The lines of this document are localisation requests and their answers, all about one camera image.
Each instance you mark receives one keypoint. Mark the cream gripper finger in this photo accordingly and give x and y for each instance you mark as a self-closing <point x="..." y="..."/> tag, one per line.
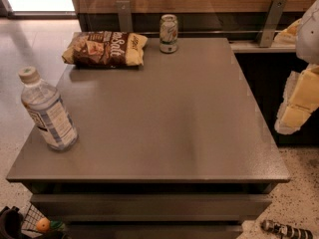
<point x="300" y="100"/>
<point x="288" y="35"/>

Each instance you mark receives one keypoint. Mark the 7up soda can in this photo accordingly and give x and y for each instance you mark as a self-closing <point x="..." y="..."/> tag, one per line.
<point x="168" y="31"/>

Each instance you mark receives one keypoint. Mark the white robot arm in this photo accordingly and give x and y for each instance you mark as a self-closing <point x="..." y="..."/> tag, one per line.
<point x="307" y="39"/>

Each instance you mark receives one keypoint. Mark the clear plastic water bottle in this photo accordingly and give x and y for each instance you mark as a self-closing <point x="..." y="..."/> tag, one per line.
<point x="45" y="106"/>

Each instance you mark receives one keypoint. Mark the grey drawer cabinet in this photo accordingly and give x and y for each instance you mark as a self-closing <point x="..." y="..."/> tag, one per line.
<point x="178" y="149"/>

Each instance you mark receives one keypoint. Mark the black striped cylinder on floor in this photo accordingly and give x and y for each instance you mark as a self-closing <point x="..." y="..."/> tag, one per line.
<point x="286" y="230"/>

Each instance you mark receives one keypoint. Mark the brown sea salt chip bag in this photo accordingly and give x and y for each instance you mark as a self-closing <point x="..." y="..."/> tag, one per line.
<point x="105" y="49"/>

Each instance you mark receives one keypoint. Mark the orange fruit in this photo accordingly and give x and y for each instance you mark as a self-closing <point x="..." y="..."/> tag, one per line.
<point x="43" y="225"/>

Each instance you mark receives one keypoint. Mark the black bag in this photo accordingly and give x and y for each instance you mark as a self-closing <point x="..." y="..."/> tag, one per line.
<point x="10" y="223"/>

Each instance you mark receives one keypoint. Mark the right metal wall bracket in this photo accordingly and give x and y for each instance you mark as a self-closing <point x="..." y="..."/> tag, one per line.
<point x="266" y="35"/>

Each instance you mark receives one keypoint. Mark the metal wall bracket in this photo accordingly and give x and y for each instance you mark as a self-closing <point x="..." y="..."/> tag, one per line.
<point x="266" y="35"/>
<point x="125" y="15"/>

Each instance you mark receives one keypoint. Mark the left metal wall bracket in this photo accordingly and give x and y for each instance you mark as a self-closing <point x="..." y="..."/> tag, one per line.
<point x="125" y="15"/>

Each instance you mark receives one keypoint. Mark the black wire basket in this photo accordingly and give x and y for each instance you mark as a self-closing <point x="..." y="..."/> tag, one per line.
<point x="31" y="215"/>

